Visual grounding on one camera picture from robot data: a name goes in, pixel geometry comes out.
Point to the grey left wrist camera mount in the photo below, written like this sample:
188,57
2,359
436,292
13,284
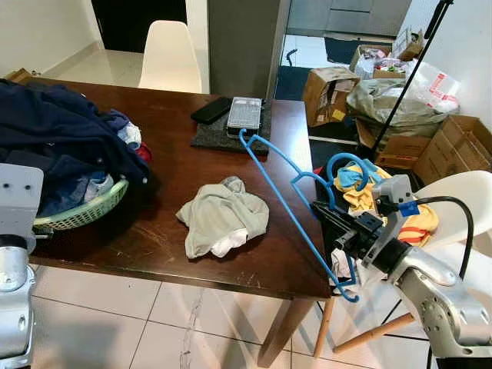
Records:
19,196

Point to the blue plastic hanger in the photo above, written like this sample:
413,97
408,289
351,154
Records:
284,204

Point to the black tripod pole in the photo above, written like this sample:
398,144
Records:
415,69

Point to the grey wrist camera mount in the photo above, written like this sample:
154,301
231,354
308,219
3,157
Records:
393,192
19,196

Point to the green laundry basket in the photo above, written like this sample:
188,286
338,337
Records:
84,211

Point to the white bag red print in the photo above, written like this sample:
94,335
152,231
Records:
434,84

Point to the dark wooden table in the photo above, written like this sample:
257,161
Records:
192,165

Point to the open cardboard box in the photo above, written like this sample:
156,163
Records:
327,96

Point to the white chair wooden legs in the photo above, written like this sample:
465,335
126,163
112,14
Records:
169,58
461,196

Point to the large cardboard box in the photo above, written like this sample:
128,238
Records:
457,146

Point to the yellow blue white garment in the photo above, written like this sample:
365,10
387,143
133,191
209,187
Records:
361,192

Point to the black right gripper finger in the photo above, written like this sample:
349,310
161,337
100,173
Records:
337,227
334,212

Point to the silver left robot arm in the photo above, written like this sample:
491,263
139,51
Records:
11,307

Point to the brown cardboard box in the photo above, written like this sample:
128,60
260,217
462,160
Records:
17,75

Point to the cardboard box full of items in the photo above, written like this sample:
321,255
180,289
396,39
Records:
384,58

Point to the small cardboard box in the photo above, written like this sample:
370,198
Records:
400,150

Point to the crumpled grey-green shirt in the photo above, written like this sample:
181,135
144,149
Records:
223,215

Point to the navy clothes pile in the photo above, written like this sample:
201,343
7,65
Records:
54,127

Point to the grey-green plastic bag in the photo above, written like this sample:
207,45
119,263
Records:
388,104

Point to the dark grey mat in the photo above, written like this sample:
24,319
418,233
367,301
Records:
211,137

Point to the flat black case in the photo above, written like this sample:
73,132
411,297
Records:
210,110

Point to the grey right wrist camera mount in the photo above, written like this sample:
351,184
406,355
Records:
393,192

